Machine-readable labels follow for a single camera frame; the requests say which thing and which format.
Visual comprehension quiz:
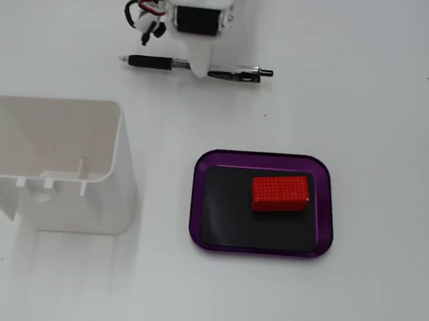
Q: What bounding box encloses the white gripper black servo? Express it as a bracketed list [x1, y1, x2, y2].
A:
[158, 0, 237, 83]

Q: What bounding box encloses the black clear retractable pen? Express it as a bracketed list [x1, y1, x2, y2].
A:
[116, 51, 275, 86]

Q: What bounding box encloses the white plastic pen holder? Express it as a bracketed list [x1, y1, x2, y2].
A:
[0, 88, 147, 241]

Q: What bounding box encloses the red perforated block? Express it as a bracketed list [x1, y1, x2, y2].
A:
[249, 171, 311, 219]

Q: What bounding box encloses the black mat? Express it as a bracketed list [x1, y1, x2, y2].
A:
[198, 162, 325, 256]

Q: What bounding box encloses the purple metal tray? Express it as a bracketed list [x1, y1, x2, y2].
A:
[185, 143, 342, 265]

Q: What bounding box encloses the black cable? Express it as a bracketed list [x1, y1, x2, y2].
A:
[121, 0, 171, 49]

